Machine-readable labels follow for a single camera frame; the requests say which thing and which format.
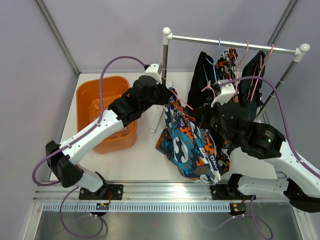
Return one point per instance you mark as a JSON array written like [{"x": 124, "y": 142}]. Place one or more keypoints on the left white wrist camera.
[{"x": 154, "y": 70}]

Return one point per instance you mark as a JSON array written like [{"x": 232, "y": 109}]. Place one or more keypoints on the white slotted cable duct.
[{"x": 151, "y": 207}]

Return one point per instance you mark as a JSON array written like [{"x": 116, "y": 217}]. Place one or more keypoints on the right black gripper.
[{"x": 205, "y": 111}]

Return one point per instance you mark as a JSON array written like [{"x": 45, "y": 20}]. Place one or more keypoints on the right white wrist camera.
[{"x": 224, "y": 91}]

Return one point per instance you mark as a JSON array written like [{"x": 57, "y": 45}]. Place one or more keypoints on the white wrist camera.
[
  {"x": 154, "y": 70},
  {"x": 224, "y": 91}
]

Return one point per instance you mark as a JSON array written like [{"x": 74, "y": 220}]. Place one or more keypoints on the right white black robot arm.
[{"x": 301, "y": 185}]

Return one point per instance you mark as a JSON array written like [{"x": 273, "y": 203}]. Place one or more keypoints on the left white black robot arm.
[{"x": 64, "y": 158}]

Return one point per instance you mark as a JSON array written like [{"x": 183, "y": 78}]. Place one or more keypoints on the orange plastic laundry basket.
[{"x": 88, "y": 106}]

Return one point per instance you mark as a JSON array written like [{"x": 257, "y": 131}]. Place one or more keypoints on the dark navy shorts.
[{"x": 243, "y": 88}]

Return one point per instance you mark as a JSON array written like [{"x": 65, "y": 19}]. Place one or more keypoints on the pink hanger under navy shorts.
[{"x": 260, "y": 72}]

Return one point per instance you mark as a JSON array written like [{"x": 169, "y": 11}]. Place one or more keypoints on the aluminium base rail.
[{"x": 152, "y": 191}]

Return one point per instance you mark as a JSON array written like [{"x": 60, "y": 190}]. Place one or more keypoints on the pink hanger under camouflage shorts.
[{"x": 238, "y": 66}]

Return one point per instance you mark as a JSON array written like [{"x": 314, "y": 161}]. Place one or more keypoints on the silver clothes rack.
[{"x": 167, "y": 36}]

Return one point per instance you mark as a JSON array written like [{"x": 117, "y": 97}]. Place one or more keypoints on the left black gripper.
[{"x": 164, "y": 93}]

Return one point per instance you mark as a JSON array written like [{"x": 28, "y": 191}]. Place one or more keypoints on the blue wire hanger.
[{"x": 213, "y": 62}]

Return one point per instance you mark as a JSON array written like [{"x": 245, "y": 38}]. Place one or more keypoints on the orange grey camouflage shorts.
[{"x": 226, "y": 64}]

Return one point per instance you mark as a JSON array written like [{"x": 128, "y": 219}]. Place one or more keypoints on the black shorts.
[{"x": 203, "y": 73}]

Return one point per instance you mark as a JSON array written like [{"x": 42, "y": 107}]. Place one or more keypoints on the pink wire hanger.
[{"x": 208, "y": 87}]

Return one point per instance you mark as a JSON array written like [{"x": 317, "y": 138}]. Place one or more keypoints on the blue orange patterned shorts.
[{"x": 198, "y": 155}]

